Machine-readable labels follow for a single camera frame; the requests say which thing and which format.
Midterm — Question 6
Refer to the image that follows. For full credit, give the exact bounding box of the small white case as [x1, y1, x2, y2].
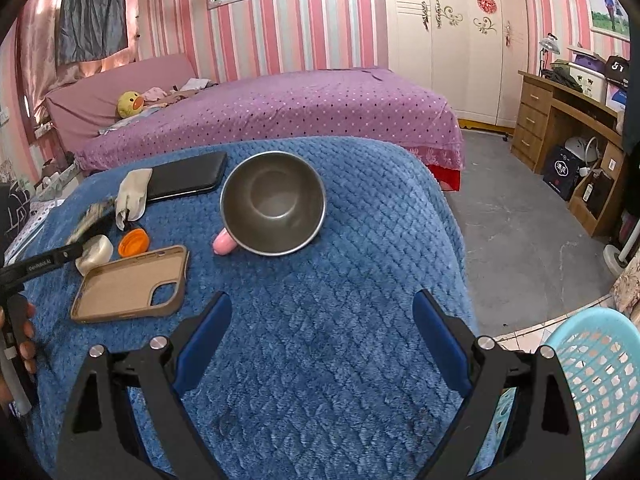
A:
[75, 235, 114, 276]

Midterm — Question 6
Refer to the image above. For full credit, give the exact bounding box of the white wardrobe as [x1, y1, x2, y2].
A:
[382, 0, 531, 128]

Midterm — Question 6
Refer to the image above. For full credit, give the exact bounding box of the blue fleece blanket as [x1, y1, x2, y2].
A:
[15, 136, 481, 480]

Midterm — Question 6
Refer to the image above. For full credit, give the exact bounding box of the grey hanging cloth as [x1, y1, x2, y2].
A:
[55, 0, 128, 66]

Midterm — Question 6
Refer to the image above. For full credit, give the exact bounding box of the folded patterned bedding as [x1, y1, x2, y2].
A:
[5, 197, 66, 261]

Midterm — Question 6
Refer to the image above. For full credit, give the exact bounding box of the wooden desk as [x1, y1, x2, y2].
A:
[510, 70, 633, 238]

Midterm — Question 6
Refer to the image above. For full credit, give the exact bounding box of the person's left hand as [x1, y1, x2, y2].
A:
[0, 304, 39, 409]

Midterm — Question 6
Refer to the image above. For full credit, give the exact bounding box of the white storage box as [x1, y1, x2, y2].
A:
[572, 55, 608, 101]

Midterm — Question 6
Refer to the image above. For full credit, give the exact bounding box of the orange bottle cap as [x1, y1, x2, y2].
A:
[118, 228, 150, 258]

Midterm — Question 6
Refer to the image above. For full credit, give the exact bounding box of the pink steel-lined mug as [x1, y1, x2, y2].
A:
[212, 151, 327, 257]

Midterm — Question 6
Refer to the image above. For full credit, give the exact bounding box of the black smartphone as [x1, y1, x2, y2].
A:
[145, 151, 228, 203]

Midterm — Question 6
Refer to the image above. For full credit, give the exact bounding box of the yellow duck plush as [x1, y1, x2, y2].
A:
[117, 91, 146, 118]

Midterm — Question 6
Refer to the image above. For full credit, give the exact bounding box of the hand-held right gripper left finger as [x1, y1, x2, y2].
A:
[55, 290, 234, 480]

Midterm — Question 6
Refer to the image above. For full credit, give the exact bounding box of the white round appliance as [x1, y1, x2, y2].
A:
[565, 136, 601, 163]

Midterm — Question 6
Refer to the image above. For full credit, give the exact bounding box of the black bag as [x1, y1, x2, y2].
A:
[605, 55, 631, 86]

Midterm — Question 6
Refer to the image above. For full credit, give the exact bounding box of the desk lamp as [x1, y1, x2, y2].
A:
[537, 32, 560, 73]

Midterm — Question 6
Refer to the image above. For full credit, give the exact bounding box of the pink covered headboard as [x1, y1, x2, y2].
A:
[44, 53, 198, 153]

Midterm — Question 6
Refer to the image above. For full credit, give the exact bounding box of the tan phone case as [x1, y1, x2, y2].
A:
[70, 245, 191, 323]

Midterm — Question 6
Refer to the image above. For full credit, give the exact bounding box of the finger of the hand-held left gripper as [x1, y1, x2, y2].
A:
[47, 243, 89, 272]

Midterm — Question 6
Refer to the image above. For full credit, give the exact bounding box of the black white patterned cloth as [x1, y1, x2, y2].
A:
[0, 185, 32, 241]

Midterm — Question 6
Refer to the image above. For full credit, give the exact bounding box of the printed grey wrapper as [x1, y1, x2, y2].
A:
[67, 199, 118, 246]

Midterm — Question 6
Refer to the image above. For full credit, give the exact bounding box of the red bed skirt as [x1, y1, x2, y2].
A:
[430, 165, 461, 192]

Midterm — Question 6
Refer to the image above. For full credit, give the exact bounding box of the light blue plastic basket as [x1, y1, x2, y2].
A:
[470, 307, 640, 480]

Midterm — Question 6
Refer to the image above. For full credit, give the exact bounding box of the beige cloth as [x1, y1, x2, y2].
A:
[115, 168, 153, 231]

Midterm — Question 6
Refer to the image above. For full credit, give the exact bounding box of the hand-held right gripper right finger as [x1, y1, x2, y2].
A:
[411, 288, 587, 480]

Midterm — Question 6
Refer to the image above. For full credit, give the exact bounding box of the framed outdoor portrait picture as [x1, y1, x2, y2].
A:
[587, 0, 632, 41]

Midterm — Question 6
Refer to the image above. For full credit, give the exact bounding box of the black box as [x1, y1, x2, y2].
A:
[542, 146, 581, 201]

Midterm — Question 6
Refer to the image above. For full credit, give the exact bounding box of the purple dotted bed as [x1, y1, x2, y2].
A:
[75, 67, 466, 181]

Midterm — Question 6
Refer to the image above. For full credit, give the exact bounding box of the white fan base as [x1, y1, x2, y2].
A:
[602, 225, 640, 277]

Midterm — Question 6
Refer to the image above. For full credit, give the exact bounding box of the pink curtain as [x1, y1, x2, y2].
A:
[17, 0, 141, 106]

